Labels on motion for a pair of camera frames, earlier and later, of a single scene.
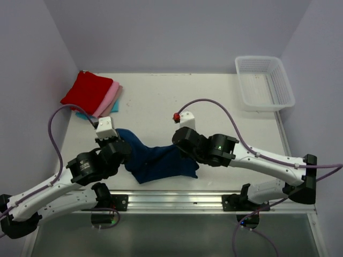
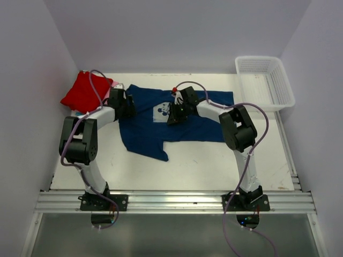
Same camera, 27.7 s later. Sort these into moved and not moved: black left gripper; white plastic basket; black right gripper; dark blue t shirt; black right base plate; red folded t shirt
Moved: black right gripper; dark blue t shirt; black left gripper
Not moved: black right base plate; red folded t shirt; white plastic basket
